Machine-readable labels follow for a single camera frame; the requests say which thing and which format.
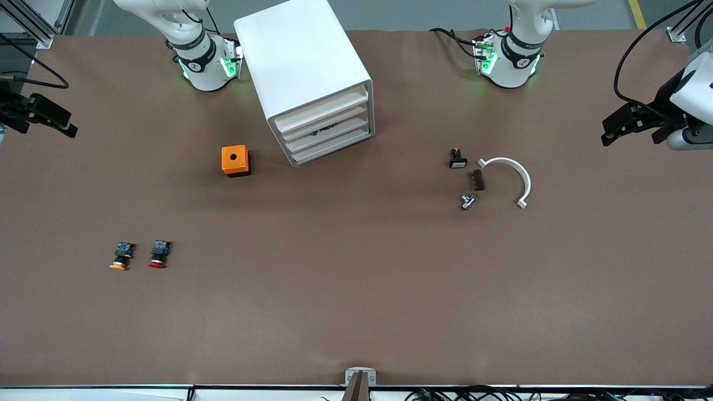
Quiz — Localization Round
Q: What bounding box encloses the red capped push button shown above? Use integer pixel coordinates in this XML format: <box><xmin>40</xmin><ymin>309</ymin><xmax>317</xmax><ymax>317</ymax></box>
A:
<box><xmin>148</xmin><ymin>239</ymin><xmax>173</xmax><ymax>270</ymax></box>

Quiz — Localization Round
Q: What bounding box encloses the white plastic drawer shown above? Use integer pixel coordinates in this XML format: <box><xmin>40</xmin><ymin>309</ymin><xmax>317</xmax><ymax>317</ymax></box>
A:
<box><xmin>281</xmin><ymin>107</ymin><xmax>370</xmax><ymax>152</ymax></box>
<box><xmin>275</xmin><ymin>86</ymin><xmax>369</xmax><ymax>135</ymax></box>
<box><xmin>288</xmin><ymin>126</ymin><xmax>373</xmax><ymax>165</ymax></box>

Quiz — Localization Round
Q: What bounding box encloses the orange capped push button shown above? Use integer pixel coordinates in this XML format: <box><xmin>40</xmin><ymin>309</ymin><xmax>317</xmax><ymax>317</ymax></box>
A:
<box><xmin>109</xmin><ymin>242</ymin><xmax>137</xmax><ymax>272</ymax></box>

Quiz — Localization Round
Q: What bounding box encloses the white drawer cabinet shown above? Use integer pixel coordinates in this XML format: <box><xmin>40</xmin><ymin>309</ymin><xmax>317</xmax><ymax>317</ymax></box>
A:
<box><xmin>233</xmin><ymin>0</ymin><xmax>375</xmax><ymax>168</ymax></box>

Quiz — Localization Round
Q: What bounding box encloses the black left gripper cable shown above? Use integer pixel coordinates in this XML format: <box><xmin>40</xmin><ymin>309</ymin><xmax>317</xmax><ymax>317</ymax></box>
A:
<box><xmin>613</xmin><ymin>0</ymin><xmax>705</xmax><ymax>106</ymax></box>

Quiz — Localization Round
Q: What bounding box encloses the aluminium frame profile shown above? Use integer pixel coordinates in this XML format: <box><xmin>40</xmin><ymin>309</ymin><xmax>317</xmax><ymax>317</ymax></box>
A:
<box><xmin>0</xmin><ymin>0</ymin><xmax>76</xmax><ymax>51</ymax></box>
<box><xmin>666</xmin><ymin>0</ymin><xmax>713</xmax><ymax>44</ymax></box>

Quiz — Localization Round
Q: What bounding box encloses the white curved plastic bracket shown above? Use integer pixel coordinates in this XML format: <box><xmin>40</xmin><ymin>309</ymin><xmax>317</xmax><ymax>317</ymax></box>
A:
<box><xmin>477</xmin><ymin>157</ymin><xmax>532</xmax><ymax>210</ymax></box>

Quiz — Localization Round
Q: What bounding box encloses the orange button enclosure box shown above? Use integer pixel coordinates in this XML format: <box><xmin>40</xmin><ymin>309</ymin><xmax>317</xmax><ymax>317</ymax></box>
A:
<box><xmin>221</xmin><ymin>144</ymin><xmax>252</xmax><ymax>178</ymax></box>

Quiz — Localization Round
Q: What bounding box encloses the black right base cable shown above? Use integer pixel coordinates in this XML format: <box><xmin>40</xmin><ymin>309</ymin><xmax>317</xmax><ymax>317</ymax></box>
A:
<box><xmin>181</xmin><ymin>4</ymin><xmax>223</xmax><ymax>37</ymax></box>

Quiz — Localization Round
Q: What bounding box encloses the black base cable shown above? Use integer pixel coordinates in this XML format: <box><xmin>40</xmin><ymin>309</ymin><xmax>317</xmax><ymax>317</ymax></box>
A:
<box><xmin>181</xmin><ymin>4</ymin><xmax>223</xmax><ymax>37</ymax></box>
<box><xmin>428</xmin><ymin>27</ymin><xmax>481</xmax><ymax>61</ymax></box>

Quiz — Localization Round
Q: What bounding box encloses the black left base cable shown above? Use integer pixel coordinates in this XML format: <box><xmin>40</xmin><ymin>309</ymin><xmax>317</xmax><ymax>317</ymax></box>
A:
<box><xmin>428</xmin><ymin>27</ymin><xmax>481</xmax><ymax>61</ymax></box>

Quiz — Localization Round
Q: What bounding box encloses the black cable bundle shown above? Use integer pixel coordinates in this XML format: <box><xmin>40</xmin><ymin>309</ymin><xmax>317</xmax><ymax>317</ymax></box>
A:
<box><xmin>404</xmin><ymin>385</ymin><xmax>713</xmax><ymax>401</ymax></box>

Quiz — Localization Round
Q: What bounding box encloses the grey metal clamp bracket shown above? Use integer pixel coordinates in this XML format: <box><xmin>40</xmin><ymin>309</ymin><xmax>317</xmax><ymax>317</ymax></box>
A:
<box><xmin>344</xmin><ymin>366</ymin><xmax>378</xmax><ymax>401</ymax></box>

